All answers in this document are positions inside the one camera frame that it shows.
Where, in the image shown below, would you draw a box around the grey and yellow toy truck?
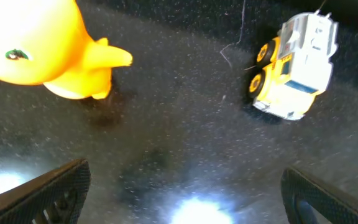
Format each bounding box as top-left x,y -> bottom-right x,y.
247,11 -> 339,121

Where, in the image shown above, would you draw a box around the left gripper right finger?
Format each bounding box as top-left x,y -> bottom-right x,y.
280,166 -> 358,224

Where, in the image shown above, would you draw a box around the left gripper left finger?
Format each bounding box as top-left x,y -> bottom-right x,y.
0,158 -> 91,224

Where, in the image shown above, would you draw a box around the yellow rubber duck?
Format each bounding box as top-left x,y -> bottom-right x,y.
0,0 -> 134,100

